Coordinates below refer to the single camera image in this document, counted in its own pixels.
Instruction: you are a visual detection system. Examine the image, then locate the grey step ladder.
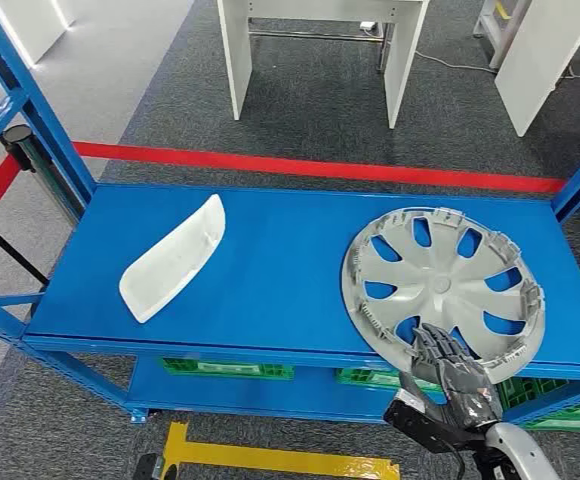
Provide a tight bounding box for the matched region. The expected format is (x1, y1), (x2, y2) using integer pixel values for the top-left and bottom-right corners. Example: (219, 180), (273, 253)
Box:
(473, 0), (519, 71)

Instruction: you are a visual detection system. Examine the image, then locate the black strap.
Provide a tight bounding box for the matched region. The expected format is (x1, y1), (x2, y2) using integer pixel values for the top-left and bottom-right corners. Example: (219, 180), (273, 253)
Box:
(0, 223), (50, 287)

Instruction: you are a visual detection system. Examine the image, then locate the blue steel shelf rack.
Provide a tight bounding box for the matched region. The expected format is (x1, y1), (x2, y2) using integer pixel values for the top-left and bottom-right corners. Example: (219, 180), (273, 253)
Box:
(0, 0), (580, 427)

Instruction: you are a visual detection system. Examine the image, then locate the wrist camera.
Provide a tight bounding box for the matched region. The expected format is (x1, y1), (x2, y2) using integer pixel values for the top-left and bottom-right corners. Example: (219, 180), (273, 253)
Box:
(383, 390), (476, 458)
(132, 453), (178, 480)

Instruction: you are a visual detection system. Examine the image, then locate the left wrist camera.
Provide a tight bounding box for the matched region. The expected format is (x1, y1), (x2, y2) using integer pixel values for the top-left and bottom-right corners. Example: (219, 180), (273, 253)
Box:
(132, 453), (178, 480)

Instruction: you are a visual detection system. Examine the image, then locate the white plastic cover part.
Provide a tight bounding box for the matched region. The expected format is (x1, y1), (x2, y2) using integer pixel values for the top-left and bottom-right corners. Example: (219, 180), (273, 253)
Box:
(119, 193), (227, 325)

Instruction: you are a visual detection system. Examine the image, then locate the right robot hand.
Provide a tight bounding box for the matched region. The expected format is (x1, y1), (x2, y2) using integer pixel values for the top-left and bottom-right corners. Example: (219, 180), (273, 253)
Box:
(399, 323), (504, 433)

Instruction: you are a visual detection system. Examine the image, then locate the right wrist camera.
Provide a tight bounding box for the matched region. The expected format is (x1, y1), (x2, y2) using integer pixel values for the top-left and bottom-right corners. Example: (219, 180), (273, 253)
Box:
(383, 390), (476, 458)

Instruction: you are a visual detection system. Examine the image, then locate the white desk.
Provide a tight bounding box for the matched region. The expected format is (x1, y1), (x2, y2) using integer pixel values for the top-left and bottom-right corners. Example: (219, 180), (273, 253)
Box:
(216, 0), (430, 130)
(495, 0), (580, 138)

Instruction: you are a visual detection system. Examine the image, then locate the grey plastic hubcap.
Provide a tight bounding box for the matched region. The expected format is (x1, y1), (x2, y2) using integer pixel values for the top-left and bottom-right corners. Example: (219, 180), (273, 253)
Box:
(341, 206), (547, 386)

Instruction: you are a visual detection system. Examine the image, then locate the black barrier post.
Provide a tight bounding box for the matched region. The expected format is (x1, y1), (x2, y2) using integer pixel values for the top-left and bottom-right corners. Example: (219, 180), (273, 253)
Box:
(0, 123), (87, 223)

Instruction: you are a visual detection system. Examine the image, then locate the white floor cable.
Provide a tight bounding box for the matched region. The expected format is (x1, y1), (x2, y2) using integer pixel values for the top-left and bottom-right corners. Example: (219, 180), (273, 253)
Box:
(415, 49), (580, 84)

